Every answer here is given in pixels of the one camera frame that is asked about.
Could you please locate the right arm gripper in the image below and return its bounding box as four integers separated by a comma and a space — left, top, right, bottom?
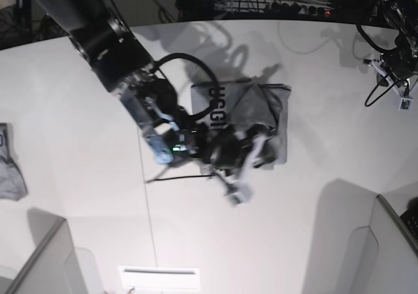
201, 123, 278, 176

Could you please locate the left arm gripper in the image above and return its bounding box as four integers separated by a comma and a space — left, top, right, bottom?
381, 50, 417, 79

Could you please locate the grey T-shirt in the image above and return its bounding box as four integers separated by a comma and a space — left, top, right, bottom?
202, 80, 291, 165

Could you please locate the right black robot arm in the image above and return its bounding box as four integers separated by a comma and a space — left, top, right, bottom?
36, 0, 276, 174

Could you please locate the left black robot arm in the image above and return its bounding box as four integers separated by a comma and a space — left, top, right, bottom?
355, 0, 417, 80

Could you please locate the black keyboard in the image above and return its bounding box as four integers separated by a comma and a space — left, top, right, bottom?
400, 208, 418, 240

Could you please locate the left grey partition panel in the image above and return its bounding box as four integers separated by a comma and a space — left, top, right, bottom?
5, 217, 89, 294

